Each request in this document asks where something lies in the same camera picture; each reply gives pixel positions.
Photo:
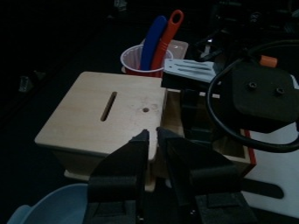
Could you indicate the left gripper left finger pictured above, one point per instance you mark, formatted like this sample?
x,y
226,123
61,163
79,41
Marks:
x,y
117,175

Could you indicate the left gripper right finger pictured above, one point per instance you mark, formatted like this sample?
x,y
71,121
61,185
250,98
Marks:
x,y
202,180

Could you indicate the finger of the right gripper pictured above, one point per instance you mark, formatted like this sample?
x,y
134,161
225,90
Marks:
x,y
190,113
209,116

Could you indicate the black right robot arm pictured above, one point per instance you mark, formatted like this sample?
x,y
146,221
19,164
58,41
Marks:
x,y
249,23

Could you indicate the red and blue pens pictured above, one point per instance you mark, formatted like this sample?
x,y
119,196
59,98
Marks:
x,y
167,38

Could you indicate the blue plastic utensil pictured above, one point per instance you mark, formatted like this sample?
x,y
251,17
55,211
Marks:
x,y
151,40

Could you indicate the red plastic cup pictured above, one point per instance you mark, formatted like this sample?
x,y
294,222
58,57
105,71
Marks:
x,y
130,58

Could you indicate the pale blue bowl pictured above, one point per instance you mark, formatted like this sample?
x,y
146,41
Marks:
x,y
58,204

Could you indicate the wooden box with slot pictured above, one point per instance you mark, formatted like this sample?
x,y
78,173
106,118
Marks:
x,y
101,116

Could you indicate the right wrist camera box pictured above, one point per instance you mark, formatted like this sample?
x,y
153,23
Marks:
x,y
265,96

